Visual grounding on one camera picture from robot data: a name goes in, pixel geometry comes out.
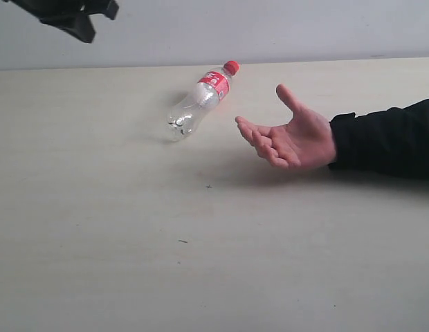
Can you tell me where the person's open hand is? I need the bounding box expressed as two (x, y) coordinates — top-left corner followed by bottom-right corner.
(235, 84), (337, 171)

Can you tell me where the black-sleeved forearm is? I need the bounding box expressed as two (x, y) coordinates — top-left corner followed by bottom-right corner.
(329, 99), (429, 180)

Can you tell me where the clear red-label cola bottle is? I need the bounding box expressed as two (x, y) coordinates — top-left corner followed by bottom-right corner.
(167, 60), (239, 142)

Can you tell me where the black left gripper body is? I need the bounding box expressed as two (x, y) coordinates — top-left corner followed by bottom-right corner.
(10, 0), (118, 23)

